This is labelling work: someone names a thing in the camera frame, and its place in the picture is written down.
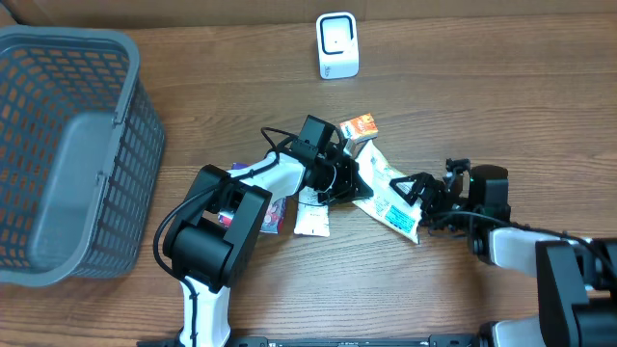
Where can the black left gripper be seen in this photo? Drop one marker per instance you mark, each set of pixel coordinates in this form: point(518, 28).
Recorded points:
point(354, 182)

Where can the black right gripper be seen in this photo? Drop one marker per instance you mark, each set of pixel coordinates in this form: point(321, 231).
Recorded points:
point(421, 183)

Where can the yellow snack bag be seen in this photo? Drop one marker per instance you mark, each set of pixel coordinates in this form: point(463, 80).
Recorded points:
point(386, 206)

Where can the white bamboo print tube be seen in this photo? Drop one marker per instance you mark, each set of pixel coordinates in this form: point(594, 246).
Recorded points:
point(312, 218)

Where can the orange kleenex tissue pack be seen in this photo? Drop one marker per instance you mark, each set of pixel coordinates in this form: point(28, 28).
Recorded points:
point(359, 129)

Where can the red purple pad pack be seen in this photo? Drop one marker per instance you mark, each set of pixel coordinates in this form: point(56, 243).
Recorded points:
point(272, 222)

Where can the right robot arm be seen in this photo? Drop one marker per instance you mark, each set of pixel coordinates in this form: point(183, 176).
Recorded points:
point(575, 276)

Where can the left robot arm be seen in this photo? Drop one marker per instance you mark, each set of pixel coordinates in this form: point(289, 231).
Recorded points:
point(206, 242)

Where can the white barcode scanner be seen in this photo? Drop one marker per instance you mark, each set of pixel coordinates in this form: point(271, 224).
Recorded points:
point(337, 45)

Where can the grey plastic basket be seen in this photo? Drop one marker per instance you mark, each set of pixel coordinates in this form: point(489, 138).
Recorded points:
point(81, 148)

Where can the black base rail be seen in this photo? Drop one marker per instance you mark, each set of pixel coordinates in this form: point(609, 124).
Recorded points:
point(433, 340)

